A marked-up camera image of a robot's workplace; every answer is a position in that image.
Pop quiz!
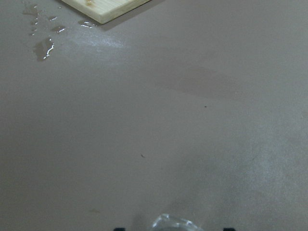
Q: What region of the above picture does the wooden cutting board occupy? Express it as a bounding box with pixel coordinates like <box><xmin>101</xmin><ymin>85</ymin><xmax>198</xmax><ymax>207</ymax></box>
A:
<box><xmin>63</xmin><ymin>0</ymin><xmax>149</xmax><ymax>24</ymax></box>

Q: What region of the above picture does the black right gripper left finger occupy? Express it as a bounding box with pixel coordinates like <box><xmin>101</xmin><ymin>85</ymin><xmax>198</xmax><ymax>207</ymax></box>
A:
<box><xmin>114</xmin><ymin>227</ymin><xmax>126</xmax><ymax>231</ymax></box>

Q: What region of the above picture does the clear glass shaker cup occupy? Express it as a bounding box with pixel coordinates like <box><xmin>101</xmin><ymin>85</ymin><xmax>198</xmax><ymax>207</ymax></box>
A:
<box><xmin>150</xmin><ymin>214</ymin><xmax>203</xmax><ymax>231</ymax></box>

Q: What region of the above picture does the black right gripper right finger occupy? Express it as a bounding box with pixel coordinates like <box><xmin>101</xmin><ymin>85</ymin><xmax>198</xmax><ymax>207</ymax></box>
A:
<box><xmin>223</xmin><ymin>227</ymin><xmax>236</xmax><ymax>231</ymax></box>

